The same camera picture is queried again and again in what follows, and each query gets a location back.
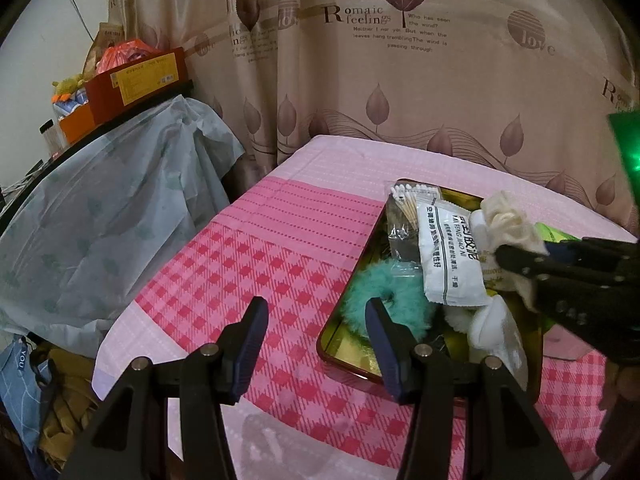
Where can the yellow plush toy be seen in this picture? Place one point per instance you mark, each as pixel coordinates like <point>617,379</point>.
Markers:
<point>67,85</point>

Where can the grey plastic cover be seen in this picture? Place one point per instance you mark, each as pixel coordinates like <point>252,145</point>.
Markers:
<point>115,210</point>

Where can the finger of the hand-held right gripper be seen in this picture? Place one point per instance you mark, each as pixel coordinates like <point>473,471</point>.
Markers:
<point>567,249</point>
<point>525,261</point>

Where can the red orange bag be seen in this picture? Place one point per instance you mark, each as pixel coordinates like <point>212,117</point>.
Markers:
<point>122,55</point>

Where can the white knit glove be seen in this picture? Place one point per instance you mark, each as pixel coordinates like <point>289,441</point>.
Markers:
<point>500,340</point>

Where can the cotton swabs bag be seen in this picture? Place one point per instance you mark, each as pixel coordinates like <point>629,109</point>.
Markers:
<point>405,210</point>

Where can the brown paper bag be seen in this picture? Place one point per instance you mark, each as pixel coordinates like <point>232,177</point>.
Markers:
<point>109,35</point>

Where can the white printed packet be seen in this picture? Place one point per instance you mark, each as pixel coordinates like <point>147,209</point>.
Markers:
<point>450,260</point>

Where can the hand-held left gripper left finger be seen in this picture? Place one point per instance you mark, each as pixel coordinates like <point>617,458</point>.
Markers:
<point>247,350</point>

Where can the clear bottle black cap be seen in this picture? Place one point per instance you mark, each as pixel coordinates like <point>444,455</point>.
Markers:
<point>50,135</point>

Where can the person's right hand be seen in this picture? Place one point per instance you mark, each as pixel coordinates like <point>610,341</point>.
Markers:
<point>624,385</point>

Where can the gold tin tray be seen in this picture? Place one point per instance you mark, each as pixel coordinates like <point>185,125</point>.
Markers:
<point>350,345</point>

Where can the small orange box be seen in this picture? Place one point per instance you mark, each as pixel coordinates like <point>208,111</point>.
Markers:
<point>77,126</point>

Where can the green shiny thing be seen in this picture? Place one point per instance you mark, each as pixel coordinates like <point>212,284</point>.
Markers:
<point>627,150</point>

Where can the teal fluffy scrunchie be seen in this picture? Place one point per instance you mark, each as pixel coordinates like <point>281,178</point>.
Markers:
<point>400,290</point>

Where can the pink checked bedsheet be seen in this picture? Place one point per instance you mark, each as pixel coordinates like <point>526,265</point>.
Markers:
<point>225,260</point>

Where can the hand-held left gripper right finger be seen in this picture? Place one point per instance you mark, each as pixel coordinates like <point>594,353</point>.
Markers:
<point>387,355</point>

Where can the blue white packs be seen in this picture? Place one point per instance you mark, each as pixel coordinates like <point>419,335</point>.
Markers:
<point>70,105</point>

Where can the mustard yellow cloth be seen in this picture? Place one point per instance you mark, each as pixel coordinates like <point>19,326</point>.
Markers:
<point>70,410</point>

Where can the green tissue pack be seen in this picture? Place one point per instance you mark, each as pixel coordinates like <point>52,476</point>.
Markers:
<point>550,232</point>

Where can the blue fabric bag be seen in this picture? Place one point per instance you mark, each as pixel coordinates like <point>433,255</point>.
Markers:
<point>20,385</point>

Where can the cream ruffled scrunchie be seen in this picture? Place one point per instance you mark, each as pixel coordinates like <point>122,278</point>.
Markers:
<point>510,225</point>

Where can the beige leaf print curtain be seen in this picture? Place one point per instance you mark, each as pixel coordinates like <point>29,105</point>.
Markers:
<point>450,110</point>

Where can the large orange box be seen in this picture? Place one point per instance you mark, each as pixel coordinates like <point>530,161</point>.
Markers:
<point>135,80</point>

